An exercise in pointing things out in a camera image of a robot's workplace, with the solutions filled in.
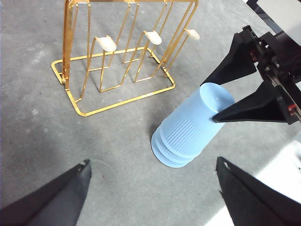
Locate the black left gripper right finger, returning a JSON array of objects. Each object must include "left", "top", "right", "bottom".
[{"left": 215, "top": 156, "right": 301, "bottom": 226}]

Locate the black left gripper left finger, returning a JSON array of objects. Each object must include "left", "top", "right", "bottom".
[{"left": 0, "top": 159, "right": 92, "bottom": 226}]

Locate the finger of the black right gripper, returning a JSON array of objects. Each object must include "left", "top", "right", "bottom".
[
  {"left": 212, "top": 81, "right": 290, "bottom": 124},
  {"left": 200, "top": 29, "right": 257, "bottom": 86}
]

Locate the blue ribbed plastic cup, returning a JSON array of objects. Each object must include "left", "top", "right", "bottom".
[
  {"left": 158, "top": 82, "right": 236, "bottom": 160},
  {"left": 150, "top": 134, "right": 192, "bottom": 169},
  {"left": 152, "top": 128, "right": 197, "bottom": 165}
]

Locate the gold wire cup holder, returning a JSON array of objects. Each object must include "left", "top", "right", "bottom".
[{"left": 51, "top": 0, "right": 201, "bottom": 118}]

